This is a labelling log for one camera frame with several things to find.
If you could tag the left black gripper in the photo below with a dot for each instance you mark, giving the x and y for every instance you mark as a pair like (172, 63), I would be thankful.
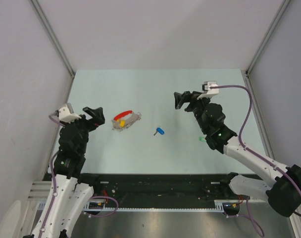
(97, 115)

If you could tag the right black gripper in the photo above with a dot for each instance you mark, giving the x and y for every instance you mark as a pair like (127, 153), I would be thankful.
(186, 97)

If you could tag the red tag key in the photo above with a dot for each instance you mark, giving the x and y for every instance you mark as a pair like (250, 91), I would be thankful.
(122, 114)

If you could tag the blue tag key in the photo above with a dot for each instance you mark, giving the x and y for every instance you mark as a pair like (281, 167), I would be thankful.
(159, 131)

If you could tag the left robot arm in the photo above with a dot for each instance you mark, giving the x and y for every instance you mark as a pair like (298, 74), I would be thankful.
(69, 189)

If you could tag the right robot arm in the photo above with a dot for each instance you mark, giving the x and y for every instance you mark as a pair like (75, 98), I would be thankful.
(279, 185)

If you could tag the green tag key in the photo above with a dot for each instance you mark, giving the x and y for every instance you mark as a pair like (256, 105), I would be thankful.
(202, 139)

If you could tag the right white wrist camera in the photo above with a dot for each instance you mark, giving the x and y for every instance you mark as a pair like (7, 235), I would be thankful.
(209, 90)

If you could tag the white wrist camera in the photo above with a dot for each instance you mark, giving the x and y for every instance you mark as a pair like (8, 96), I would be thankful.
(209, 90)
(66, 114)

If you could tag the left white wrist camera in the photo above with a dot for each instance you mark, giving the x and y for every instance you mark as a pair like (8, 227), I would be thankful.
(66, 114)

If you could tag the left aluminium corner post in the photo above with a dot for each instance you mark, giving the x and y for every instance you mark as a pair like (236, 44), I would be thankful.
(39, 12)

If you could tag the aluminium corner post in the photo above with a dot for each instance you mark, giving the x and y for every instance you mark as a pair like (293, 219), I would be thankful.
(39, 12)
(268, 35)

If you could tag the right side aluminium rail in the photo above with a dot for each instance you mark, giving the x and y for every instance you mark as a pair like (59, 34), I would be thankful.
(259, 118)

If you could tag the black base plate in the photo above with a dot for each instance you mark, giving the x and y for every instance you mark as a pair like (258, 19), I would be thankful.
(163, 191)

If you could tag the white cable duct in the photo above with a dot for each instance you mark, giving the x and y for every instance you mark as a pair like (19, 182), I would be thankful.
(218, 208)

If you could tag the right aluminium corner post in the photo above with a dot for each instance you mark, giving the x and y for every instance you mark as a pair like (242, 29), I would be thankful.
(268, 35)

